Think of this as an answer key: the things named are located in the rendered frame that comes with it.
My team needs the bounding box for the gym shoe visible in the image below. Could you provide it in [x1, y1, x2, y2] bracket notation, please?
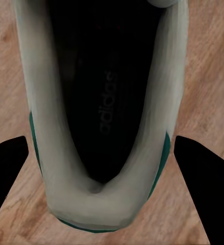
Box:
[14, 0, 189, 233]

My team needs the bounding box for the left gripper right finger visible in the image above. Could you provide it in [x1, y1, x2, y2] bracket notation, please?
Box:
[174, 136, 224, 245]

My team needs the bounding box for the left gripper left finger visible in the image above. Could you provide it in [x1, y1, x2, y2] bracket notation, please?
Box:
[0, 136, 29, 208]

